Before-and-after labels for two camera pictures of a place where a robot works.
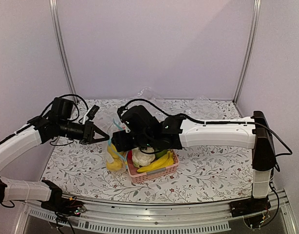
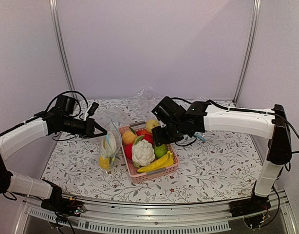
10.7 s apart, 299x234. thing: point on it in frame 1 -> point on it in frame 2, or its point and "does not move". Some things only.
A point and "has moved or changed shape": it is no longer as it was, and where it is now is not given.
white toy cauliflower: x=140 y=158 does not move
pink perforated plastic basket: x=137 y=177 does not move
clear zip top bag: x=115 y=161 has moved or changed shape
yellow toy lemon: x=116 y=165 -> x=103 y=162
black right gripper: x=119 y=142 -> x=158 y=139
